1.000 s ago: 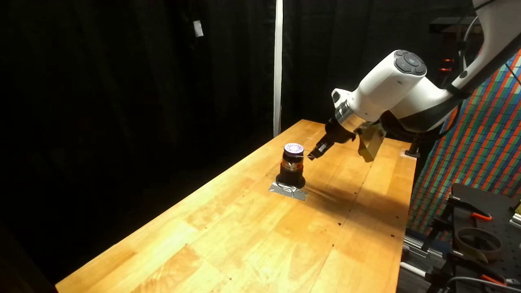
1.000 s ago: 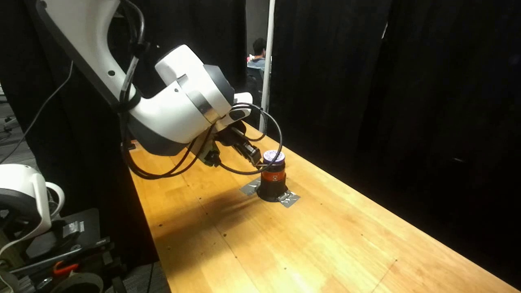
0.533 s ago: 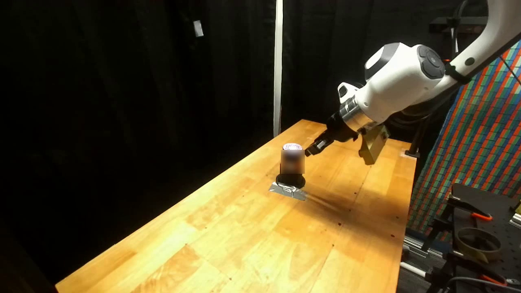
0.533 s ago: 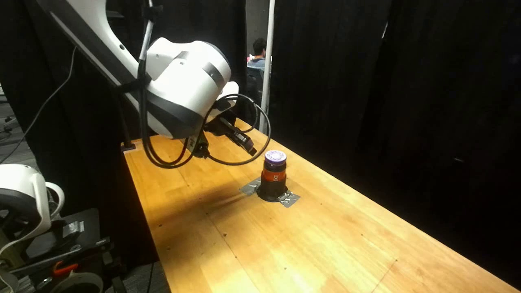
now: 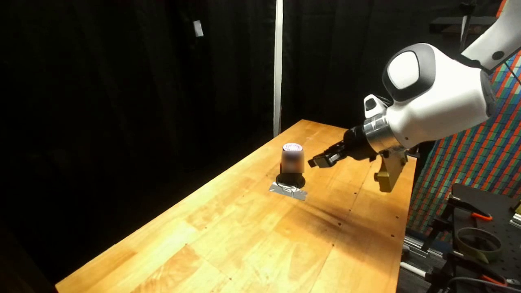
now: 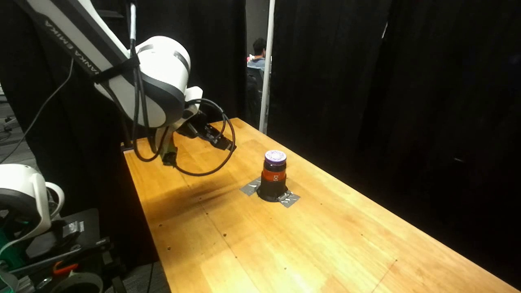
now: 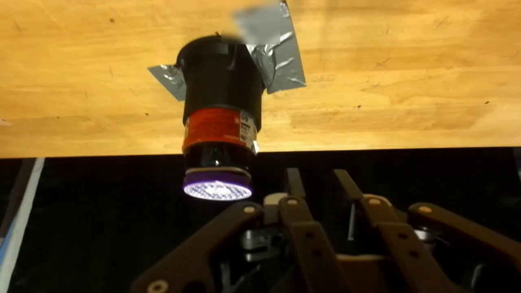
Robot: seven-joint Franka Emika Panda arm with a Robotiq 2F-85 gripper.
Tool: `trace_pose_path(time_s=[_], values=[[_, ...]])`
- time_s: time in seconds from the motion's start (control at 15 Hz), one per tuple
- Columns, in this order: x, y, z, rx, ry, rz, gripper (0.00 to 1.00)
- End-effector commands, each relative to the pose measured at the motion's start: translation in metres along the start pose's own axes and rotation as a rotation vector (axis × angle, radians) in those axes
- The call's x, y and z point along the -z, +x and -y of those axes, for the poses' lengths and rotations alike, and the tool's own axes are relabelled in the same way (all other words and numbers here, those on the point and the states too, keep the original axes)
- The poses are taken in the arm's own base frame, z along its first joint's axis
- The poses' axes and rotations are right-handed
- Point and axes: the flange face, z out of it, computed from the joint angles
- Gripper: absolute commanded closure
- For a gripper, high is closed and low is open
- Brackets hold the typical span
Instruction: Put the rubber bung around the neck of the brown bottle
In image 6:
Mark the black mounting plate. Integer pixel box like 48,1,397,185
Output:
21,207,105,264

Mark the grey ring holder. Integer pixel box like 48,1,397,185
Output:
48,270,105,293

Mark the thin grey cable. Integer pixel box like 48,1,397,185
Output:
0,54,76,164

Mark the white vertical pole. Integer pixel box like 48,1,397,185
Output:
257,0,276,135

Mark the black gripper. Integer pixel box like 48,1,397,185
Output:
177,107,237,153

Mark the orange handled clamp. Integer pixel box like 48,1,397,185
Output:
50,259,81,278

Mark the grey square base plate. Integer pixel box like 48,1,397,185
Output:
239,177,301,210

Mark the person in background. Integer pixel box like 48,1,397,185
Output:
245,36,268,73

